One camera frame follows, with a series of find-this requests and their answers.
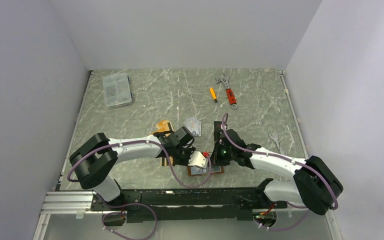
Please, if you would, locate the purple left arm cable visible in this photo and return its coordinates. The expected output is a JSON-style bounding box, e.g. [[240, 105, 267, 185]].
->
[[66, 139, 213, 240]]

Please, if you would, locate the brown leather card holder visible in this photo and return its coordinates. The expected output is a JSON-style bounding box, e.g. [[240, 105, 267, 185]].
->
[[187, 165, 224, 177]]

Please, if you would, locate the orange handle screwdriver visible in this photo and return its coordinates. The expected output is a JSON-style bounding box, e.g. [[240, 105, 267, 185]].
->
[[209, 87, 219, 106]]

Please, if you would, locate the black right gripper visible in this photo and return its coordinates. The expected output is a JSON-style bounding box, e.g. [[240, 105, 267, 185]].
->
[[207, 140, 236, 166]]

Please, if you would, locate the gold card with stripes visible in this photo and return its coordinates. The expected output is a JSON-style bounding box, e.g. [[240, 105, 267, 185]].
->
[[161, 157, 167, 167]]

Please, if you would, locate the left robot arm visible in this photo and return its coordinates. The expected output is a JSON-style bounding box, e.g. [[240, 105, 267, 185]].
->
[[66, 126, 211, 210]]

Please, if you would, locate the red adjustable wrench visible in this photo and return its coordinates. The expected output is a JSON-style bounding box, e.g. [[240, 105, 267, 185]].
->
[[215, 73, 238, 110]]

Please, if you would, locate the gold card stack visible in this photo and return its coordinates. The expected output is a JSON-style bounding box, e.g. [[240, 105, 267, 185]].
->
[[155, 119, 174, 135]]

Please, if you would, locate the black aluminium base frame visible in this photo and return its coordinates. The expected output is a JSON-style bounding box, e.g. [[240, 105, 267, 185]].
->
[[39, 180, 334, 223]]

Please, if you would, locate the clear plastic parts box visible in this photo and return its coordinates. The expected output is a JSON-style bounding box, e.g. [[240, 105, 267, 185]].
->
[[102, 72, 133, 107]]

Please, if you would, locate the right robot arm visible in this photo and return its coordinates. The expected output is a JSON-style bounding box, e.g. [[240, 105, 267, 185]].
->
[[210, 129, 344, 216]]

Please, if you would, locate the silver combination wrench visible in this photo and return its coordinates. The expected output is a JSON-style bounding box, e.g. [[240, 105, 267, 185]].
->
[[269, 131, 285, 155]]

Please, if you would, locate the black card wallet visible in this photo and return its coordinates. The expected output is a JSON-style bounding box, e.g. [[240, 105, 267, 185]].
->
[[213, 121, 225, 142]]

